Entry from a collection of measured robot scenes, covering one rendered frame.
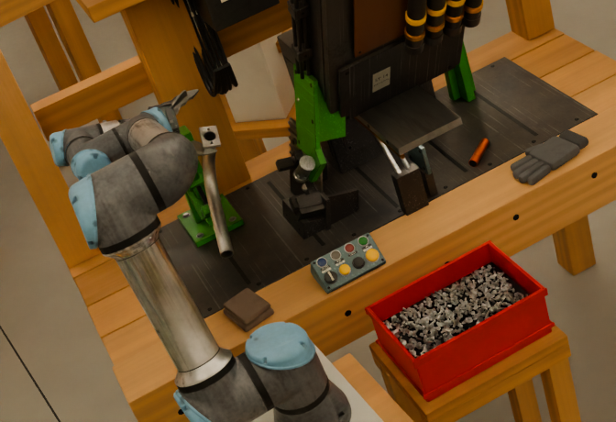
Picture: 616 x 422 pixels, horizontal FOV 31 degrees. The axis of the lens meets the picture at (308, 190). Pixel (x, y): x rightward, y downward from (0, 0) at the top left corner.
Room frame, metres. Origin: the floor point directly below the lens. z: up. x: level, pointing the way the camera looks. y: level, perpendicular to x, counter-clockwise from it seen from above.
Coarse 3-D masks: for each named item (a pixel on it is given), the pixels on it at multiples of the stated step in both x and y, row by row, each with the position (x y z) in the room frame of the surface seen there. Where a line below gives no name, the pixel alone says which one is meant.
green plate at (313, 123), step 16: (304, 80) 2.22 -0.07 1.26; (304, 96) 2.22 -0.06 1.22; (320, 96) 2.19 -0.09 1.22; (304, 112) 2.22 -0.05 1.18; (320, 112) 2.18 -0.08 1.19; (336, 112) 2.19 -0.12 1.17; (304, 128) 2.22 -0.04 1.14; (320, 128) 2.18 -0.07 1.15; (336, 128) 2.19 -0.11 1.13; (304, 144) 2.22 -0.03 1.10
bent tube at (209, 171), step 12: (204, 132) 2.19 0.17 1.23; (216, 132) 2.18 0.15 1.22; (204, 144) 2.16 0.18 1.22; (216, 144) 2.16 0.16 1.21; (204, 156) 2.19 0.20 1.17; (204, 168) 2.20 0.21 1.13; (204, 180) 2.20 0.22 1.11; (216, 180) 2.20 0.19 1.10; (216, 192) 2.18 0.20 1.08; (216, 204) 2.14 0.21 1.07; (216, 216) 2.11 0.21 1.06; (216, 228) 2.08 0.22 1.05; (228, 240) 2.05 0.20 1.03; (228, 252) 2.04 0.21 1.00
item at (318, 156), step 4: (312, 152) 2.18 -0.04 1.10; (316, 152) 2.15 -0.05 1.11; (320, 152) 2.16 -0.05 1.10; (312, 156) 2.18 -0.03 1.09; (316, 156) 2.15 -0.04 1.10; (320, 156) 2.15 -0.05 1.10; (316, 160) 2.15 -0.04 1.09; (320, 160) 2.14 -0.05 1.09; (324, 160) 2.14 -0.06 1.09; (316, 164) 2.15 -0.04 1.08; (320, 164) 2.13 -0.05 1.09; (324, 164) 2.14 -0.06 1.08; (316, 168) 2.15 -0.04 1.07; (320, 168) 2.14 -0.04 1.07; (312, 172) 2.18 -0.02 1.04; (316, 172) 2.16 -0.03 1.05; (320, 172) 2.16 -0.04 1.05; (312, 176) 2.18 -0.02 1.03; (316, 176) 2.17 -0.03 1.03; (312, 180) 2.18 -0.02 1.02; (316, 180) 2.19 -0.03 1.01
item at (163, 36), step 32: (160, 0) 2.49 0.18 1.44; (512, 0) 2.75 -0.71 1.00; (544, 0) 2.73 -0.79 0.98; (160, 32) 2.48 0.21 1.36; (192, 32) 2.50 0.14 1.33; (544, 32) 2.72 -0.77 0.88; (0, 64) 2.40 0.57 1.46; (160, 64) 2.48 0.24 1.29; (192, 64) 2.50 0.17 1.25; (0, 96) 2.39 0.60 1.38; (160, 96) 2.47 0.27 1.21; (0, 128) 2.38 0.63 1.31; (32, 128) 2.40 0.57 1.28; (192, 128) 2.48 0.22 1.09; (224, 128) 2.50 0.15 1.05; (32, 160) 2.39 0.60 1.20; (224, 160) 2.49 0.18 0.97; (32, 192) 2.38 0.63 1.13; (64, 192) 2.40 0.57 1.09; (64, 224) 2.39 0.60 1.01; (64, 256) 2.38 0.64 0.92
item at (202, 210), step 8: (200, 176) 2.31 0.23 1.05; (192, 184) 2.30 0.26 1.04; (200, 184) 2.31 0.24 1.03; (192, 192) 2.32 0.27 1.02; (200, 192) 2.30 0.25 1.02; (192, 200) 2.30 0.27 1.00; (200, 200) 2.30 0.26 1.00; (200, 208) 2.29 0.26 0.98; (208, 208) 2.26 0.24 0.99; (200, 216) 2.27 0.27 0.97; (208, 216) 2.27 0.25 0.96
